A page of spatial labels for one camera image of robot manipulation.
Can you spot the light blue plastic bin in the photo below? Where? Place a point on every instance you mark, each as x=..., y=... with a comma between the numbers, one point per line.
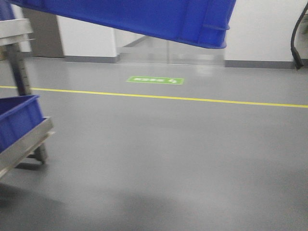
x=201, y=23

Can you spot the dark blue bin upper left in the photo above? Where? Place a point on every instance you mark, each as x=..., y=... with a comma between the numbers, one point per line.
x=6, y=12

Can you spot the green floor sign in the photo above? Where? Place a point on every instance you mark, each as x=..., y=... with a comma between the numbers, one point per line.
x=156, y=80

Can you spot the stainless steel shelf rail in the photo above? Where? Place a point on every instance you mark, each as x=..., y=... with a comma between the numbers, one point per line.
x=15, y=31

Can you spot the blue bin lower left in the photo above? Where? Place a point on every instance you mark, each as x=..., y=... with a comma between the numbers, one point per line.
x=18, y=115

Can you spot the grey door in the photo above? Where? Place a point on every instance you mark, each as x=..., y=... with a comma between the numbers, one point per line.
x=45, y=40

